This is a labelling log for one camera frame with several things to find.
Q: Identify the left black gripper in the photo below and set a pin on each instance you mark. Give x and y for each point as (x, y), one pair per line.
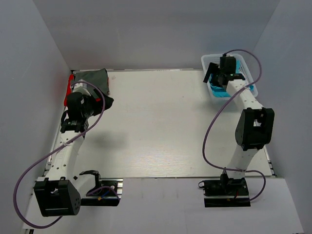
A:
(99, 104)

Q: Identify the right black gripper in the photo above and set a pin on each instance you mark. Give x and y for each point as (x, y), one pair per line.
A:
(212, 68)

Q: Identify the white t-shirt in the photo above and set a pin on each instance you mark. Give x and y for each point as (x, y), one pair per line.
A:
(81, 88)

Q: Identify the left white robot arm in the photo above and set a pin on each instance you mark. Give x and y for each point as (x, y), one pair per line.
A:
(60, 192)

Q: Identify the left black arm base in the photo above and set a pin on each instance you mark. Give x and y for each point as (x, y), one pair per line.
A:
(107, 193)

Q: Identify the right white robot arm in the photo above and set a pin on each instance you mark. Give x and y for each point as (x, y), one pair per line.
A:
(255, 126)

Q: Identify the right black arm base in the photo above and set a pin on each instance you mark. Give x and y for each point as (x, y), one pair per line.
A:
(221, 194)

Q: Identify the white plastic basket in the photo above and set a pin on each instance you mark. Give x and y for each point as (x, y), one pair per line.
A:
(215, 58)

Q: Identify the folded red t-shirt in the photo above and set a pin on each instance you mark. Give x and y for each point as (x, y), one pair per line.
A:
(69, 90)

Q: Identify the crumpled cyan t-shirt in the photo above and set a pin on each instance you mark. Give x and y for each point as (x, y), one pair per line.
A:
(217, 91)

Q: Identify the folded grey t-shirt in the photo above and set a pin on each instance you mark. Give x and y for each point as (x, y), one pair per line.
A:
(99, 78)

